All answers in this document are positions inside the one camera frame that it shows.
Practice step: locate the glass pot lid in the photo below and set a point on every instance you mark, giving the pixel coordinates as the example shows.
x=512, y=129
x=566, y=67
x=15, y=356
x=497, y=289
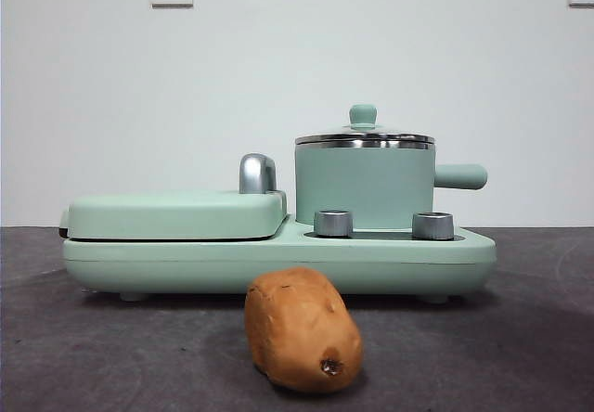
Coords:
x=363, y=115

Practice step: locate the brown potato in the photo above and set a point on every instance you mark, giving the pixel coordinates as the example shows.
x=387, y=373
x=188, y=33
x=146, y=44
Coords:
x=297, y=328

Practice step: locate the silver control knob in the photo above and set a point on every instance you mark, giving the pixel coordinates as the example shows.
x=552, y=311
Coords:
x=432, y=226
x=333, y=224

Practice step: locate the mint green breakfast machine base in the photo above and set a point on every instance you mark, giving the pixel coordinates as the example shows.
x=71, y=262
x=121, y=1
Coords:
x=185, y=263

